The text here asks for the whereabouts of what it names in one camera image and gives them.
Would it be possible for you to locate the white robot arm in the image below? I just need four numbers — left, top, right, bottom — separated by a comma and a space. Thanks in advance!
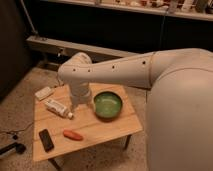
58, 48, 213, 171

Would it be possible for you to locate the white tube bottle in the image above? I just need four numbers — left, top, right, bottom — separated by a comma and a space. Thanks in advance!
44, 99, 73, 119

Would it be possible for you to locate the small wooden table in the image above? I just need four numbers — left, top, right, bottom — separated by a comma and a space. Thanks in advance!
33, 84, 143, 162

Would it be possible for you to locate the orange carrot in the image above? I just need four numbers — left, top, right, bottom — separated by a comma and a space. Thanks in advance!
63, 130, 83, 141

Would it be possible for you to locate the black handle tool on floor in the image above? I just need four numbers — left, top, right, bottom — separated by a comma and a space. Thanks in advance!
0, 142, 26, 155

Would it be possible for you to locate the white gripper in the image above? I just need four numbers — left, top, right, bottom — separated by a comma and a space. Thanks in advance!
69, 83, 94, 112

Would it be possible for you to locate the green bowl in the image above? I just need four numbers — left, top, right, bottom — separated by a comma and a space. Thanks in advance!
93, 91, 123, 120

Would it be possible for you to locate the grey baseboard heater rail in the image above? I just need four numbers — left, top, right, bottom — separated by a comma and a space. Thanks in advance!
26, 36, 135, 62

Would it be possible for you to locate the long wall shelf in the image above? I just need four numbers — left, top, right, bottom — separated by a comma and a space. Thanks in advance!
42, 0, 213, 22

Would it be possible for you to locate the black floor cable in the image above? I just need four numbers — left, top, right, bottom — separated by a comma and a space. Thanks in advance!
0, 121, 35, 140

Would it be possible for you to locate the hanging black cable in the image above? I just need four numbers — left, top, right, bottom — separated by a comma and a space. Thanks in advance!
158, 8, 168, 51

